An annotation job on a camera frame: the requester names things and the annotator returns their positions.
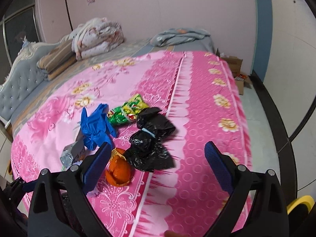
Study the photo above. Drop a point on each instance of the orange peel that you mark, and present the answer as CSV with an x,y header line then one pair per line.
x,y
119,171

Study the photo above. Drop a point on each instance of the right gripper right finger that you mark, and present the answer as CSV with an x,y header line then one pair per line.
x,y
268,213

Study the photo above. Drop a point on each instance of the black plastic bag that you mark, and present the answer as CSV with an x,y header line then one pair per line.
x,y
146,151

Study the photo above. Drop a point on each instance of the yellow trash bin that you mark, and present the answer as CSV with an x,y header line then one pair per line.
x,y
307,201

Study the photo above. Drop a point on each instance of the white wardrobe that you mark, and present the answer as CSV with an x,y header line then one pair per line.
x,y
281,116

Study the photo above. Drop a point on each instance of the green snack wrapper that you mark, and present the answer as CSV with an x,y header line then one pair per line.
x,y
128,112

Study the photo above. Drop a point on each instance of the cardboard box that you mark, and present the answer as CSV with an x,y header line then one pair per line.
x,y
242,80

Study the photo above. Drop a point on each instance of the folded floral quilt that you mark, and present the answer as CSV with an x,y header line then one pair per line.
x,y
96,36

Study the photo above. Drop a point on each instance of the dark window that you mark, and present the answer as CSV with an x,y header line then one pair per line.
x,y
18,23

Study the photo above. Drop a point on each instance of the pink floral bedspread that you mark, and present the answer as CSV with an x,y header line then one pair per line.
x,y
196,92

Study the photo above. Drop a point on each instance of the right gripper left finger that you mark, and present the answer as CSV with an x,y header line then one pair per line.
x,y
47,215

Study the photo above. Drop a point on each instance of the striped brown pillow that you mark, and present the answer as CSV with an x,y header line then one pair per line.
x,y
58,60

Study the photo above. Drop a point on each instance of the grey folded blanket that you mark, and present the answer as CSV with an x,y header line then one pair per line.
x,y
176,36

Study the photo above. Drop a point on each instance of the grey tufted headboard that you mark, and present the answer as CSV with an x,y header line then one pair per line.
x,y
24,76

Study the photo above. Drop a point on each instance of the blue rubber glove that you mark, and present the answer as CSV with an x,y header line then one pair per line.
x,y
96,128

